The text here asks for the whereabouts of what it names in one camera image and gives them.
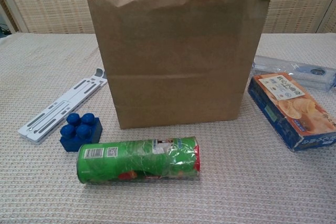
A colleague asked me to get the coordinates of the beige woven tablecloth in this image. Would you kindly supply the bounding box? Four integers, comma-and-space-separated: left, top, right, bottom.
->
0, 33, 336, 224

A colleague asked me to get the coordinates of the orange blue cookie box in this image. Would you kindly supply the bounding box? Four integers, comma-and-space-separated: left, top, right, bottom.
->
247, 71, 336, 152

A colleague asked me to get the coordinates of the blue toy building block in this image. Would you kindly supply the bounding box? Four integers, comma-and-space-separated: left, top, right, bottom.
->
59, 113, 103, 153

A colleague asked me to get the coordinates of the brown paper bag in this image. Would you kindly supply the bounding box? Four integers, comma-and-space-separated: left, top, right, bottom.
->
87, 0, 271, 130

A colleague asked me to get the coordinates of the white folding stand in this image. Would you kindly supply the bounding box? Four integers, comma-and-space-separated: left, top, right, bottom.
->
17, 68, 108, 145

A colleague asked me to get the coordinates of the woven bamboo screen panel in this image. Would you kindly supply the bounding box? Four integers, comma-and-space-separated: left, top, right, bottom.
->
5, 0, 106, 35
321, 0, 336, 34
246, 0, 328, 35

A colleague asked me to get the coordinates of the green chips can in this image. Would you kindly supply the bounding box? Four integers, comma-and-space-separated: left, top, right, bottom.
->
76, 136, 202, 184

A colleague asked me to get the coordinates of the clear plastic water bottle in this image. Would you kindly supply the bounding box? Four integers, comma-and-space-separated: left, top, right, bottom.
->
252, 55, 336, 92

